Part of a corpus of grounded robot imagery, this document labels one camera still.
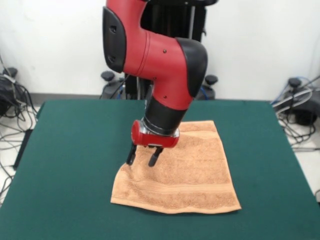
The black pedestal foot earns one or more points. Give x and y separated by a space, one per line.
211 79
7 90
303 115
108 75

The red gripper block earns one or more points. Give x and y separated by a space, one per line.
155 140

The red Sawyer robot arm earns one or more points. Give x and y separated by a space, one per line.
155 62

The orange terry towel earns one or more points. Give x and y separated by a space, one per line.
190 180

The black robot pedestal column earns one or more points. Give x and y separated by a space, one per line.
175 22

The dark green table cloth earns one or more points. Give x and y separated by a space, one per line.
75 150

